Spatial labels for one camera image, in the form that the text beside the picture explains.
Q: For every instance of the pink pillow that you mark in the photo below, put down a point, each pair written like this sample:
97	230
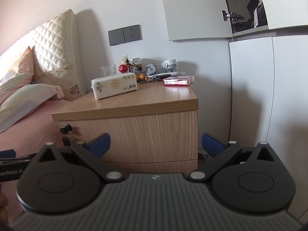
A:
19	65

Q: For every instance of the white plug charger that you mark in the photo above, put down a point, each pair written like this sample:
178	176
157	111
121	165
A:
169	65

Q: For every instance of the wooden bedside cabinet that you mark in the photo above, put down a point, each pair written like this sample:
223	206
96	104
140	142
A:
149	96

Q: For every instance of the grey plush toy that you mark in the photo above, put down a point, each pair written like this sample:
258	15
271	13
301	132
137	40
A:
150	69

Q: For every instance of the dark hanging clothes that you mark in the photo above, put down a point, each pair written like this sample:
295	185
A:
253	0

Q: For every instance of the orange fruit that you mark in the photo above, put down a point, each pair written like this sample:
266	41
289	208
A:
142	76

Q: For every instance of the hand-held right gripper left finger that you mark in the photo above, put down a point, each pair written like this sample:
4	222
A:
101	142

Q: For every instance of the metal door hinge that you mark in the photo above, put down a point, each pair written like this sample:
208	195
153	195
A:
232	15

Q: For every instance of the tall white wardrobe door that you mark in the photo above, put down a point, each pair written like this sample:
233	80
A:
291	89
251	89

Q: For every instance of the grey wall socket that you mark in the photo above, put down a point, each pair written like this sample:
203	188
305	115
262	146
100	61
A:
132	33

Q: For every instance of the white capped bottle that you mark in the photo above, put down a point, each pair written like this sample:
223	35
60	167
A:
136	61

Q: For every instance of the white flower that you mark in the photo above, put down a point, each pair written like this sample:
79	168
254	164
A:
125	59

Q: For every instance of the white tissue pack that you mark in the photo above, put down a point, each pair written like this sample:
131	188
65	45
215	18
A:
113	86

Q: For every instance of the cream quilted headboard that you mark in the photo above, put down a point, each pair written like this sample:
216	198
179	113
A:
55	45

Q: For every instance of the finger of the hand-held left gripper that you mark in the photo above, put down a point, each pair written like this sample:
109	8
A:
7	153

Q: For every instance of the open white wardrobe door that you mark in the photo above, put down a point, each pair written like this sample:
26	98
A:
195	9

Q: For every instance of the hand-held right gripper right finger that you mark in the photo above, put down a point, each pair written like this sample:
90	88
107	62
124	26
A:
211	144

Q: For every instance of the red flat box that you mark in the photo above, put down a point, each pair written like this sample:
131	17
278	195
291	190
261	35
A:
178	81

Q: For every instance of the dark folded clothes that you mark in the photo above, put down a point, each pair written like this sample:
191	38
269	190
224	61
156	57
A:
243	27

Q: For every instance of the clear glass cup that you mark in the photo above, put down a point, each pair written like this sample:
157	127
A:
108	69

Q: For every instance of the pink bed sheet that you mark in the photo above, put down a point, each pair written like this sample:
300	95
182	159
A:
26	139

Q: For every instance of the small white wardrobe door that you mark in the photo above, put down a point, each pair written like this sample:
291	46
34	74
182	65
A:
284	2

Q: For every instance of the white striped pillow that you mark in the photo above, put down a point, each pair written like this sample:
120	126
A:
26	98

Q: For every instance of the grey wall switch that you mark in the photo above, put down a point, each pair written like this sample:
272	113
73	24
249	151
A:
116	37

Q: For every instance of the black key bunch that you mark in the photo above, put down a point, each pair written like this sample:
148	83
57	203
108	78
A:
66	128

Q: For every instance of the red apple ornament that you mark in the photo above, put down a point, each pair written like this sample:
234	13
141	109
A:
123	68

